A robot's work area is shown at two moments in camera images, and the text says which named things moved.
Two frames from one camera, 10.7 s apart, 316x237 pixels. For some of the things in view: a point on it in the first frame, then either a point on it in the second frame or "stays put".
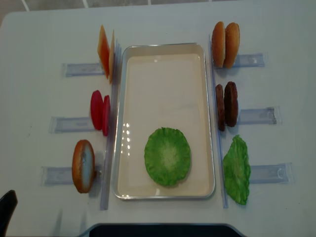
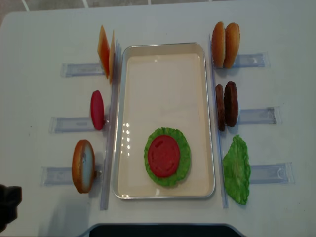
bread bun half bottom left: [83, 166] stays put
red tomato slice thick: [97, 108] stays put
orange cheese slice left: [103, 51] stays put
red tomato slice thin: [106, 115] to [163, 156]
